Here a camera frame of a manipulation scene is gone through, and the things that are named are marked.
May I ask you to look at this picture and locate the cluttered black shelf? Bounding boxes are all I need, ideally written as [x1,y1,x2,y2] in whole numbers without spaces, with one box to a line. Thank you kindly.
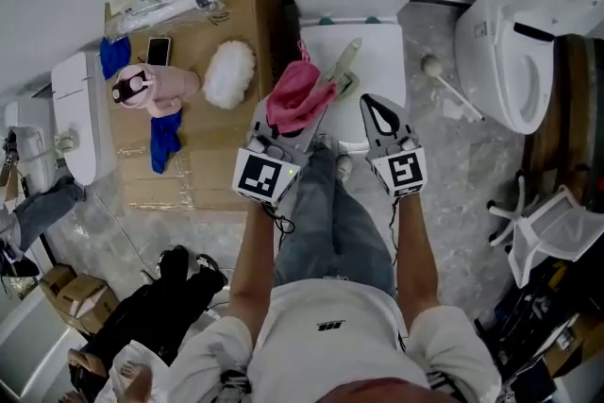
[473,259,604,394]

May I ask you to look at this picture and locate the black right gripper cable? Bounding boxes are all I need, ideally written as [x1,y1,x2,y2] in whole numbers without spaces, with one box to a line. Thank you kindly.
[388,197,403,266]

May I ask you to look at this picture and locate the white toilet with open seat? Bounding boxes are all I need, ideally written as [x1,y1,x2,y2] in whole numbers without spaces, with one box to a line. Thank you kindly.
[454,0,604,136]

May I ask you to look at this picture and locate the pale green toilet brush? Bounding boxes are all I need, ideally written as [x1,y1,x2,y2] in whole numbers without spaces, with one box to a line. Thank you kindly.
[320,37,363,87]
[52,128,82,155]

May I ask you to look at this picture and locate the person's left forearm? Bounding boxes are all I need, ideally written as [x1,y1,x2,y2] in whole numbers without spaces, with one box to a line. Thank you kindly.
[228,201,285,327]

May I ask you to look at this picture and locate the person's blue jeans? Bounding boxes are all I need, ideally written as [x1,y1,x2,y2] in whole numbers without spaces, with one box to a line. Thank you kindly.
[273,145,398,294]

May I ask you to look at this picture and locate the blue cloth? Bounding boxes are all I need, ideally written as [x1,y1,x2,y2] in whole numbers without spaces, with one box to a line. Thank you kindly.
[99,35,133,81]
[150,109,184,176]

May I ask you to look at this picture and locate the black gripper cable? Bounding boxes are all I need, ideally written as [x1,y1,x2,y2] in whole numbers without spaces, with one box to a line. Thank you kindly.
[388,197,403,266]
[263,202,296,252]

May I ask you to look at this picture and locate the large cardboard box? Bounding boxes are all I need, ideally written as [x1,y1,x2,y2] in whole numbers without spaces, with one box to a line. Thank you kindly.
[104,0,285,212]

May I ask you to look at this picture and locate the white paper scrap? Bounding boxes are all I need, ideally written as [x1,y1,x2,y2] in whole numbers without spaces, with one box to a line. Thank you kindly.
[443,98,466,120]

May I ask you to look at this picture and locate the brown wooden platform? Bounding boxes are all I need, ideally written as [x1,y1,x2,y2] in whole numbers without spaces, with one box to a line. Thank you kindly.
[520,32,604,214]

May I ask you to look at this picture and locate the white plastic chair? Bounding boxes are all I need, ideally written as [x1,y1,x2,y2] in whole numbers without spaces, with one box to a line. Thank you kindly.
[487,174,604,290]

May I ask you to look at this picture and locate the pink cloth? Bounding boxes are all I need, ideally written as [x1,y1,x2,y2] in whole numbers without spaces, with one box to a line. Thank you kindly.
[264,39,339,136]

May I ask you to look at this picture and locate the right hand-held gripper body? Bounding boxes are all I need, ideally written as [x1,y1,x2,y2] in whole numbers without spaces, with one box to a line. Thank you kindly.
[364,131,429,200]

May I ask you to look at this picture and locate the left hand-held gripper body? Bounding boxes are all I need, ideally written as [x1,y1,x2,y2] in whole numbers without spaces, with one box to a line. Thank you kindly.
[230,131,313,209]

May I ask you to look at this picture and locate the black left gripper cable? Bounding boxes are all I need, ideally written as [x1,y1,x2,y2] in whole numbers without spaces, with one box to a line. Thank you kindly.
[263,202,296,252]

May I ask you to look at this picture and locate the person's right forearm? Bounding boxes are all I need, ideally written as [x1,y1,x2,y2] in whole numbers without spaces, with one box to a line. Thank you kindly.
[393,194,444,327]

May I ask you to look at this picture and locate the small brown cardboard box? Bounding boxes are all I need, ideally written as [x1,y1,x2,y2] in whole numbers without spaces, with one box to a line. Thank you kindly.
[59,273,120,337]
[39,263,77,304]

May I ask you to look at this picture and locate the clear plastic package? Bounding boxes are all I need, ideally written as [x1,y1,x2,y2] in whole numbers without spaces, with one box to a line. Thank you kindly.
[112,0,226,35]

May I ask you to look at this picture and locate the pink tumbler with handle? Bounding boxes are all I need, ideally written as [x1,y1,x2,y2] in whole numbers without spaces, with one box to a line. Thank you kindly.
[111,63,202,118]

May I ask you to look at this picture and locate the white round-head brush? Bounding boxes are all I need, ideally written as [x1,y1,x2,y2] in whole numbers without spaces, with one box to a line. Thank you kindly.
[420,53,485,124]

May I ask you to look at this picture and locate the white fluffy duster head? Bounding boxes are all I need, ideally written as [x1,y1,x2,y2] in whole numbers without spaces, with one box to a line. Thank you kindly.
[203,40,258,111]

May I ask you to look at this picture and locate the person in white coat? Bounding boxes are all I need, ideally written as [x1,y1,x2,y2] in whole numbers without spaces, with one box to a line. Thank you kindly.
[164,277,504,403]

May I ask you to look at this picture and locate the black smartphone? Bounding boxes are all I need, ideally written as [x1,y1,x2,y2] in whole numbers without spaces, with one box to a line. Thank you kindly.
[145,36,172,67]

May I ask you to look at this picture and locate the white ceramic fixture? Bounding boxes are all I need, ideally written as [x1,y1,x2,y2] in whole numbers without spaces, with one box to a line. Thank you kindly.
[0,292,90,403]

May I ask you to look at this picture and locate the white toilet with flat lid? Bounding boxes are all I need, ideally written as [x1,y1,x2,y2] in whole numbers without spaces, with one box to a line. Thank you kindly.
[50,51,117,187]

